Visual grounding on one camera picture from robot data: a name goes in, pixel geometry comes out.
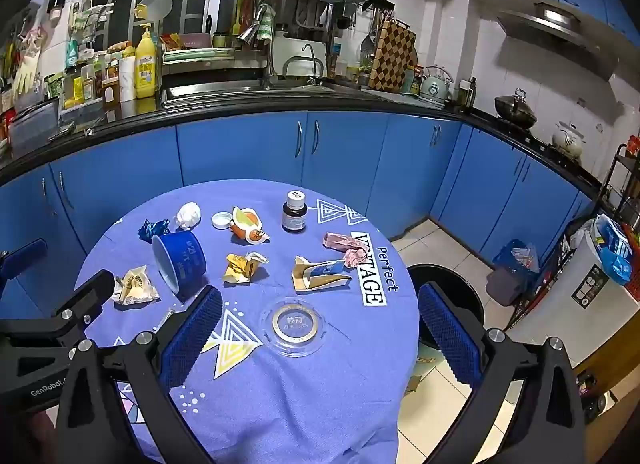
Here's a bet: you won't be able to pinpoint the white bag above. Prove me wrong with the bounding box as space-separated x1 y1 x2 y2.
175 202 202 229

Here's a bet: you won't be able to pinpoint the orange snack packet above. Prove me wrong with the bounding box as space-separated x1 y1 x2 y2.
229 206 271 245

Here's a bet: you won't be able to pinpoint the steel kitchen faucet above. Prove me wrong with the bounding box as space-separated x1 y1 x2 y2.
237 6 281 89

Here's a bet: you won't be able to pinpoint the black metal shelf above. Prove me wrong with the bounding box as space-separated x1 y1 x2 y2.
597 141 640 225

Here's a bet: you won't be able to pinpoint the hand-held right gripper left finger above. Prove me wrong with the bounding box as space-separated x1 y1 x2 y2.
54 285 223 464

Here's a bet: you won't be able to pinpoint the clear plastic lid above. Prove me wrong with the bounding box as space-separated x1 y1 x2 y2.
260 296 332 357

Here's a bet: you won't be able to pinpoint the clear storage box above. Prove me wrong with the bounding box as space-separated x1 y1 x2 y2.
10 98 61 155

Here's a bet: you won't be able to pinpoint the black trash bin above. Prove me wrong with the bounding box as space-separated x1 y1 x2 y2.
406 264 486 350

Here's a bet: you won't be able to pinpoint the blue base cabinets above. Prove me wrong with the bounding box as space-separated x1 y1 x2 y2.
0 111 598 305

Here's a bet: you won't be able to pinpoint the yellow wrapper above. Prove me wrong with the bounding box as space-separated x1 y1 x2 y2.
222 252 269 287

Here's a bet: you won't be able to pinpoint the brown medicine bottle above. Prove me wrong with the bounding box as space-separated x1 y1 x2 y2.
281 190 307 233

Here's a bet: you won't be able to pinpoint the torn cardboard box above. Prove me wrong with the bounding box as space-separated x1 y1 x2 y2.
292 256 353 295

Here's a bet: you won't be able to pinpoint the row of condiment jars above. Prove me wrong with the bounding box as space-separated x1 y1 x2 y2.
45 41 121 112

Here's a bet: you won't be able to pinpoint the small grey bin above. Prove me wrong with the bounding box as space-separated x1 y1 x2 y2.
485 239 541 305

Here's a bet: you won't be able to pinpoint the black wok with lid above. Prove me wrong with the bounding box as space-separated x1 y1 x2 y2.
494 88 538 127

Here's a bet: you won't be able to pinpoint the white plastic scoop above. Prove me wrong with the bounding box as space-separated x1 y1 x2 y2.
135 0 173 19

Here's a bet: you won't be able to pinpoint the black kitchen countertop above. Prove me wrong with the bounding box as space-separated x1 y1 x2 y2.
0 91 606 195

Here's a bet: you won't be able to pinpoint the blue foil snack wrapper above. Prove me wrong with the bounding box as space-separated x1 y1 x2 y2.
138 218 171 243

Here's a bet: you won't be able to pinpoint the checkered wooden cutting board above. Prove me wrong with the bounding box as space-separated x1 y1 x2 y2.
367 21 417 93

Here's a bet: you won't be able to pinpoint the pale rubber gloves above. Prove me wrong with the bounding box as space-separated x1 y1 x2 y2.
12 28 43 94

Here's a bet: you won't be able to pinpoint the white marbled cup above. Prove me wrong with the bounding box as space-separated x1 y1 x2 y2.
118 56 138 102

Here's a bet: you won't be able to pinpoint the mint green kettle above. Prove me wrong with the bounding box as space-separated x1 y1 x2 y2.
419 66 453 107

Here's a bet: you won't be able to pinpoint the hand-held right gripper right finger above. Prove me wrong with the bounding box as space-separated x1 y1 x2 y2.
416 282 586 464

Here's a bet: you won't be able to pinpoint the yellow dish soap bottle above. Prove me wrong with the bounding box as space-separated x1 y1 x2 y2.
135 22 161 100

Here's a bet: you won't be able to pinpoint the blue paper cup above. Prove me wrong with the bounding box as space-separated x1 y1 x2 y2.
151 229 208 297

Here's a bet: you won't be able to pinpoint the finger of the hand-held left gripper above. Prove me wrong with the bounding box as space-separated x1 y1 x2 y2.
0 239 49 283
0 269 117 345

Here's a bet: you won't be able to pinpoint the pale green tray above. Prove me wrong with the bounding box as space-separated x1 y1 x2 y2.
162 46 236 64

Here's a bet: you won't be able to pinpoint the beige snack wrapper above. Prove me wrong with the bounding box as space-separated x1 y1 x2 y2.
111 266 162 307

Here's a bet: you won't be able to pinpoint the large white bin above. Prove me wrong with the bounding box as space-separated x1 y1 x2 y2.
505 216 640 370

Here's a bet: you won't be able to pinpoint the pink wrapper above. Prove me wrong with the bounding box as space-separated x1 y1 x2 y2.
322 231 371 269

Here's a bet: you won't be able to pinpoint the blue plastic bag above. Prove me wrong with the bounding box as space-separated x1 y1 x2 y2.
592 214 633 285

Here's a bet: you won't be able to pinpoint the steel range hood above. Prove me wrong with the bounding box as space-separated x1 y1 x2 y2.
497 1 621 82

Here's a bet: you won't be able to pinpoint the steel kitchen sink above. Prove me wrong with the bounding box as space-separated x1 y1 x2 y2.
160 81 346 104

